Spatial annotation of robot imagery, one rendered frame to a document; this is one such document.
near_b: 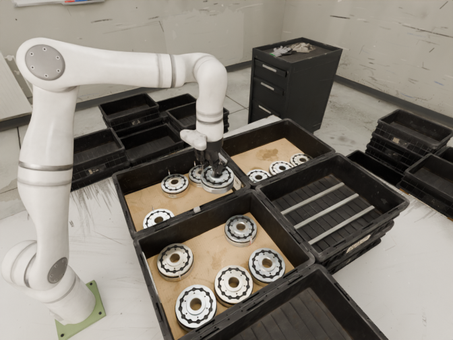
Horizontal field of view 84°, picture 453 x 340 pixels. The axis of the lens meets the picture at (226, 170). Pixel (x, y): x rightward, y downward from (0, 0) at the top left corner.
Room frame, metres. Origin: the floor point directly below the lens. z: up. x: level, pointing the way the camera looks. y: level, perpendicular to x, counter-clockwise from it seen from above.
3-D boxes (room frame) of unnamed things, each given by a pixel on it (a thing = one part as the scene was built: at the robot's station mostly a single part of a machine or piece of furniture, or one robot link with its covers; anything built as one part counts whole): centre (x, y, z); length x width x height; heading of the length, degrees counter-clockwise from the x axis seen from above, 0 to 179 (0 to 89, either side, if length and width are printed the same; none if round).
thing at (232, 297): (0.30, -0.02, 0.86); 0.10 x 0.10 x 0.01
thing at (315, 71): (2.23, -0.59, 0.45); 0.60 x 0.45 x 0.90; 125
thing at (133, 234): (0.62, 0.16, 0.92); 0.40 x 0.30 x 0.02; 119
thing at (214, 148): (0.59, 0.05, 1.09); 0.08 x 0.08 x 0.09
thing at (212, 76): (0.59, 0.04, 1.26); 0.09 x 0.07 x 0.15; 20
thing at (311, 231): (0.55, -0.34, 0.87); 0.40 x 0.30 x 0.11; 119
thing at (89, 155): (1.27, 0.88, 0.37); 0.40 x 0.30 x 0.45; 125
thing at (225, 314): (0.36, 0.01, 0.92); 0.40 x 0.30 x 0.02; 119
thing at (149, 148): (1.50, 0.55, 0.31); 0.40 x 0.30 x 0.34; 125
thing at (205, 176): (0.57, 0.03, 1.00); 0.10 x 0.10 x 0.01
